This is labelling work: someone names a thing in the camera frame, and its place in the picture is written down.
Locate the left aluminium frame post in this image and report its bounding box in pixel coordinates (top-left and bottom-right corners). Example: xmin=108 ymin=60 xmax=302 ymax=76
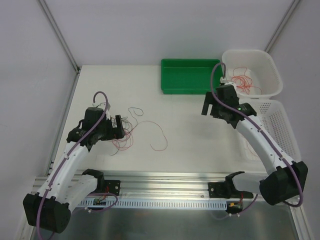
xmin=37 ymin=0 xmax=81 ymax=75

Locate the orange wire in basket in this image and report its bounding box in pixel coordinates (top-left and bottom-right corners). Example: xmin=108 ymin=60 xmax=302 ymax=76
xmin=231 ymin=66 xmax=263 ymax=96

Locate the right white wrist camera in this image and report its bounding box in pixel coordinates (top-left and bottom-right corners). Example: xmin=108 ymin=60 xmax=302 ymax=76
xmin=220 ymin=77 xmax=237 ymax=88

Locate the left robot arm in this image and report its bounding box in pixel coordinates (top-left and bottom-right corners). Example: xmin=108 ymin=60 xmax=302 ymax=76
xmin=22 ymin=107 xmax=125 ymax=234

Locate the aluminium mounting rail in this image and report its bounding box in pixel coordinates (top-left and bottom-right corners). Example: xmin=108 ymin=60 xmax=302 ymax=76
xmin=30 ymin=171 xmax=302 ymax=202

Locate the white perforated plastic basket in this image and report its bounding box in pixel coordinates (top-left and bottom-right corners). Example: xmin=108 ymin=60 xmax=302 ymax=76
xmin=237 ymin=98 xmax=302 ymax=166

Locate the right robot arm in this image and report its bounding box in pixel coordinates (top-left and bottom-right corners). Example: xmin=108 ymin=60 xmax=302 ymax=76
xmin=201 ymin=84 xmax=308 ymax=208

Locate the aluminium frame post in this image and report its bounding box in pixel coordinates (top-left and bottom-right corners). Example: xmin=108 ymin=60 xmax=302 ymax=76
xmin=37 ymin=0 xmax=81 ymax=75
xmin=264 ymin=0 xmax=302 ymax=53

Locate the green plastic tray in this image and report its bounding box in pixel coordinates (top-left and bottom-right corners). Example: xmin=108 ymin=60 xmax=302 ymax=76
xmin=160 ymin=58 xmax=224 ymax=95

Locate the right aluminium frame post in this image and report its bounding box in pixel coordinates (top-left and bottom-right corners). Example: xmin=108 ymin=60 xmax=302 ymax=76
xmin=264 ymin=0 xmax=302 ymax=53

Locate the white slotted cable duct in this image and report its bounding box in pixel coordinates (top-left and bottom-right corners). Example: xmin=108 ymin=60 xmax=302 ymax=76
xmin=77 ymin=197 xmax=227 ymax=211

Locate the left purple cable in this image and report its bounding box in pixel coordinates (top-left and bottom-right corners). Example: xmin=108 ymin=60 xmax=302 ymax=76
xmin=36 ymin=91 xmax=120 ymax=237

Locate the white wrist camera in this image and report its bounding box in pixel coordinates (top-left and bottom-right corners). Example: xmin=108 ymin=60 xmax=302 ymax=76
xmin=92 ymin=102 xmax=111 ymax=120
xmin=220 ymin=77 xmax=237 ymax=88

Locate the white solid plastic basket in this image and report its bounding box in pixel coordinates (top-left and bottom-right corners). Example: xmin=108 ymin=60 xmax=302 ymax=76
xmin=222 ymin=49 xmax=283 ymax=99

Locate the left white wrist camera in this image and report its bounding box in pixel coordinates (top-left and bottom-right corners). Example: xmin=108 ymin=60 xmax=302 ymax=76
xmin=92 ymin=102 xmax=111 ymax=120

